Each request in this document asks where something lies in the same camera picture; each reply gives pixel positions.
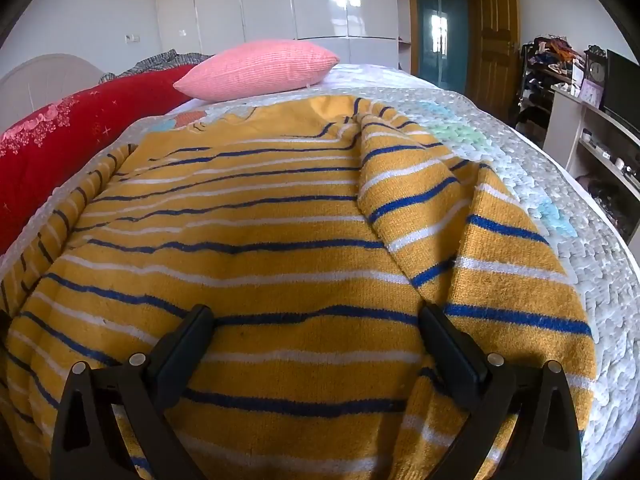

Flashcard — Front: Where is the grey plaid cloth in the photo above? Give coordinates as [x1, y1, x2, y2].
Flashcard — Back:
[98, 49, 213, 86]

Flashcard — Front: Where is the black clothes rack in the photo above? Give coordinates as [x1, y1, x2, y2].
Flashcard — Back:
[515, 35, 587, 147]

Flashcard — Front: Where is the table clock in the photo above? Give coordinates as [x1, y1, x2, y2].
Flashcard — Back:
[584, 45, 608, 87]

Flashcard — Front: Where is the white glossy wardrobe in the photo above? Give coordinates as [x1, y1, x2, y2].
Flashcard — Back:
[153, 0, 413, 68]

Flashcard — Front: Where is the white headboard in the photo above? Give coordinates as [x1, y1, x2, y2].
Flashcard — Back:
[0, 53, 107, 132]

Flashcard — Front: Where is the yellow striped knit sweater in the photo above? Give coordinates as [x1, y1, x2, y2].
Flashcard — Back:
[0, 96, 599, 480]

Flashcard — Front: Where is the white quilted bedspread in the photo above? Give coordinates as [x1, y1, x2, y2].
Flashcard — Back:
[0, 62, 640, 480]

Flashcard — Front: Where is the wooden door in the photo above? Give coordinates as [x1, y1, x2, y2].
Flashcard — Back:
[465, 0, 523, 120]

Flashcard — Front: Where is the black television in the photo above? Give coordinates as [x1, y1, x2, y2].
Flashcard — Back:
[602, 49, 640, 133]

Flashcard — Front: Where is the white shelf desk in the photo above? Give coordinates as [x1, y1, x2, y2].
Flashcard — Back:
[542, 83, 640, 246]

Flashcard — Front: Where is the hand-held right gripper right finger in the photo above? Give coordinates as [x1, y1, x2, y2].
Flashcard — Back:
[419, 304, 584, 480]

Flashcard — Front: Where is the pink pillow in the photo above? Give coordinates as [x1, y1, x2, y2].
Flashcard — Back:
[173, 38, 341, 101]

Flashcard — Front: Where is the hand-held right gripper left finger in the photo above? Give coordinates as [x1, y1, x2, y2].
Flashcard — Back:
[50, 303, 216, 480]

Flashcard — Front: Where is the red floral quilt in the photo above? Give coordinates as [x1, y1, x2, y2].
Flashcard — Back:
[0, 63, 201, 256]

